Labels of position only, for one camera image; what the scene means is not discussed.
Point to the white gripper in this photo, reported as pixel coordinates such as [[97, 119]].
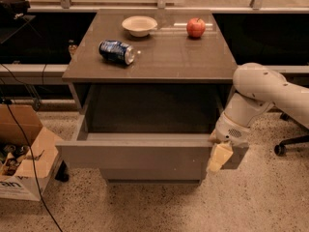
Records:
[[229, 130]]

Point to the grey top drawer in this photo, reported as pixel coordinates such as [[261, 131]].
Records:
[[147, 131]]

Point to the grey drawer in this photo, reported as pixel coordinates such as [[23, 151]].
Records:
[[153, 182], [147, 131]]

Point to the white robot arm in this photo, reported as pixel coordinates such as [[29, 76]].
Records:
[[258, 90]]

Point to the grey drawer cabinet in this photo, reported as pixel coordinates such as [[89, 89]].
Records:
[[166, 56]]

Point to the grey bottom drawer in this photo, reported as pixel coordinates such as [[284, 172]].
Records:
[[153, 182]]

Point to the black office chair base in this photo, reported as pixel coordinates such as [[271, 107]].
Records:
[[280, 149]]

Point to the red apple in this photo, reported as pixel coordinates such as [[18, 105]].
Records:
[[195, 27]]

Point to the blue soda can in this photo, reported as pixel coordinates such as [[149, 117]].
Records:
[[116, 51]]

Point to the white bowl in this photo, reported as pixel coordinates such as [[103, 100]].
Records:
[[139, 26]]

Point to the black table leg left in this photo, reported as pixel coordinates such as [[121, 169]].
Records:
[[62, 174]]

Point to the small bottle behind cabinet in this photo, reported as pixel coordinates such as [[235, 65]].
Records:
[[72, 47]]

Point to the cardboard box with cans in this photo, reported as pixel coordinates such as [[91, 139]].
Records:
[[28, 153]]

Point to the black bag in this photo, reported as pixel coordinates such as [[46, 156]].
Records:
[[11, 10]]

